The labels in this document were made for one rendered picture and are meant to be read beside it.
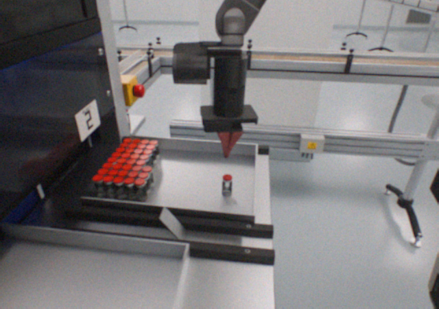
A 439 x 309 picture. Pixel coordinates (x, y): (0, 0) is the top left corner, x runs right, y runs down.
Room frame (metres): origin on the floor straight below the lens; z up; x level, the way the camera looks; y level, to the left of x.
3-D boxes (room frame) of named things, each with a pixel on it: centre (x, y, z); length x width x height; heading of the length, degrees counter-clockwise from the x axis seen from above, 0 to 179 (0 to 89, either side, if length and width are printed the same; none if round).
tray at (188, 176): (0.55, 0.07, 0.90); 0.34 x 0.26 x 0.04; 82
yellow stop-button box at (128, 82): (0.83, 0.26, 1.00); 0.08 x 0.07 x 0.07; 82
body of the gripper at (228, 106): (0.51, -0.03, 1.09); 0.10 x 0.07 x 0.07; 97
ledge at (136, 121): (0.85, 0.30, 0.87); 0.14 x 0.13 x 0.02; 82
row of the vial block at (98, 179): (0.58, 0.23, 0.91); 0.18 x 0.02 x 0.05; 172
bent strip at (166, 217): (0.38, 0.02, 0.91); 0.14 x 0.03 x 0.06; 82
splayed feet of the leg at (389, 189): (1.35, -1.15, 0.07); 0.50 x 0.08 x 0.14; 172
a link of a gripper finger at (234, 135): (0.51, -0.02, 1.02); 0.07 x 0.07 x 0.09; 7
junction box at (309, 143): (1.37, -0.52, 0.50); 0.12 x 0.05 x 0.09; 82
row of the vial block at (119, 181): (0.57, 0.18, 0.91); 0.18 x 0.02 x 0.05; 172
